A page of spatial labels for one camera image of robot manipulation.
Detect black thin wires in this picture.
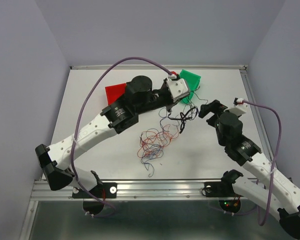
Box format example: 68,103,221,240
168,91,208,135

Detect red thin wires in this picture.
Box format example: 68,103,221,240
137,128,182,165

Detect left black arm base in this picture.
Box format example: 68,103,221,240
70,170,118,199

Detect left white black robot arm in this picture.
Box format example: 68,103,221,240
35,75,188,197

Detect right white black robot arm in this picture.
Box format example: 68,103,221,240
199,98,300,240

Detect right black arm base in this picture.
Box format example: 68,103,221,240
201,169,244,198

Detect red plastic bin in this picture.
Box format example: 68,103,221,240
105,83,126,105

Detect green plastic bin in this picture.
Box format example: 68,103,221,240
179,69,201,105

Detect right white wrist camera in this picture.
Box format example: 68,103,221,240
225,98,248,117

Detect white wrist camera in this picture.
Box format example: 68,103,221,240
166,78,191,103
225,98,248,117

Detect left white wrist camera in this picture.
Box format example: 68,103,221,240
166,78,191,103

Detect aluminium front rail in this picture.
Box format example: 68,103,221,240
31,177,297,201

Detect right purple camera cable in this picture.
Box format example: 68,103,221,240
209,99,282,227

